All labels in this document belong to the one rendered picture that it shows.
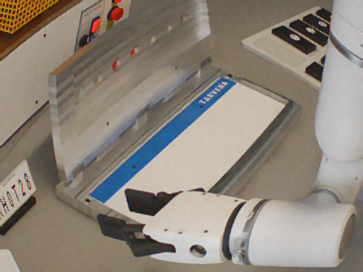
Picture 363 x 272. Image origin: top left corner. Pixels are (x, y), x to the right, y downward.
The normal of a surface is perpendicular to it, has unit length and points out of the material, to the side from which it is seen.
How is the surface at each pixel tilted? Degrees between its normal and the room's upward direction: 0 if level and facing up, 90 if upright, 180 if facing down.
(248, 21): 0
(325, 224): 36
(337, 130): 86
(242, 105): 0
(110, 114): 79
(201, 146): 0
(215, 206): 18
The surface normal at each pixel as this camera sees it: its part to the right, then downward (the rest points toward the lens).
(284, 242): -0.51, 0.06
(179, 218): -0.23, -0.86
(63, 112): 0.87, 0.19
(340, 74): -0.69, 0.27
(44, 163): 0.11, -0.81
